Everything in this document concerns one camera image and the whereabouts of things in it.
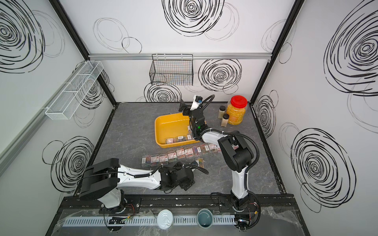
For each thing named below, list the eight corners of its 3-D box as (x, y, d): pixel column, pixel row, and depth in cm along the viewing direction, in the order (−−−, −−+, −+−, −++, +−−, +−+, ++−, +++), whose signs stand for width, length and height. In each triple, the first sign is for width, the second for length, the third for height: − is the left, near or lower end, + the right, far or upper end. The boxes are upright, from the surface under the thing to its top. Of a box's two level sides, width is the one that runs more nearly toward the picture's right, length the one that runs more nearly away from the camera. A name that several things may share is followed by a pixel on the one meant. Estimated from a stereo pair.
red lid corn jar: (226, 126, 108) (232, 107, 93) (223, 114, 116) (229, 95, 100) (241, 126, 108) (249, 107, 93) (237, 114, 116) (245, 95, 100)
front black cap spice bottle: (221, 127, 108) (223, 119, 100) (220, 121, 111) (222, 113, 104) (227, 127, 108) (229, 119, 100) (226, 121, 111) (228, 113, 104)
